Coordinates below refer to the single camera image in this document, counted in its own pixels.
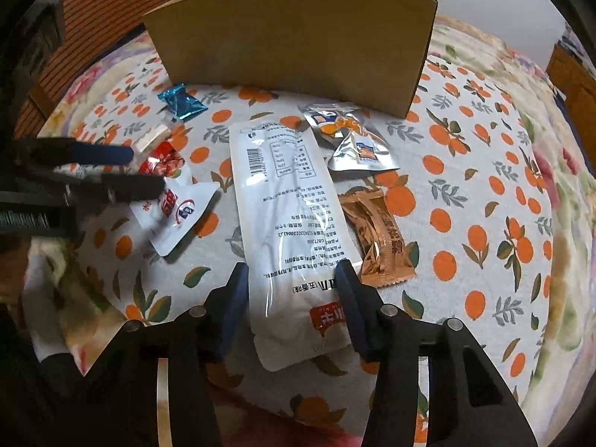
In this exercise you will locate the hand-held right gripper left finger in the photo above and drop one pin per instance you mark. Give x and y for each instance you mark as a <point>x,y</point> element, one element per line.
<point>235,298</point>

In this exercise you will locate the white and red snack packet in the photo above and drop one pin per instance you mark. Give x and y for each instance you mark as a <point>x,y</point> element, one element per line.
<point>181,214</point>

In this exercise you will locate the brown cardboard box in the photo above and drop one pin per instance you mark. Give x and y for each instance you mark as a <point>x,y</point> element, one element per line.
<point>288,46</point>

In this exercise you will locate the orange-brown snack packet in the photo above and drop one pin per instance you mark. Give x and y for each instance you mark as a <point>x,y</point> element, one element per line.
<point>372,233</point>

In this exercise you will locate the silver orange snack packet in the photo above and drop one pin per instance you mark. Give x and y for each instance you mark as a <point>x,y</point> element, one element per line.
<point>368,153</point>
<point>326,118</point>

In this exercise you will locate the orange fruit print cloth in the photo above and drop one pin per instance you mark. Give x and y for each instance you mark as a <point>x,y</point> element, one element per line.
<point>465,195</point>

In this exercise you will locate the blue candy wrapper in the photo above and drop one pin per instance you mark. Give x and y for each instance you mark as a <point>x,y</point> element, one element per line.
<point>181,102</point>

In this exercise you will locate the wooden cabinet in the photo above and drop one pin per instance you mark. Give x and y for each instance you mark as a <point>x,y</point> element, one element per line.
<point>577,98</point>

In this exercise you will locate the long white snack packet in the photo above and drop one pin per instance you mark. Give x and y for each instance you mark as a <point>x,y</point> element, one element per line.
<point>288,223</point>

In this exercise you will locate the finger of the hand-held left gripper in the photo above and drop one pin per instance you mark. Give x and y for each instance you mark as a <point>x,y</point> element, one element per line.
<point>135,187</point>
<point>111,153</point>

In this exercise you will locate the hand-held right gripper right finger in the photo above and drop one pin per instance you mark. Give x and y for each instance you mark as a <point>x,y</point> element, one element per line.
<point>349,298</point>

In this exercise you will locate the floral blanket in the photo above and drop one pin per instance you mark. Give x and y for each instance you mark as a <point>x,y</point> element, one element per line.
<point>572,195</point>

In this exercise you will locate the person's dark clothing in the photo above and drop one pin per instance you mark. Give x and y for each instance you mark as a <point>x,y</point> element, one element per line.
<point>37,405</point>

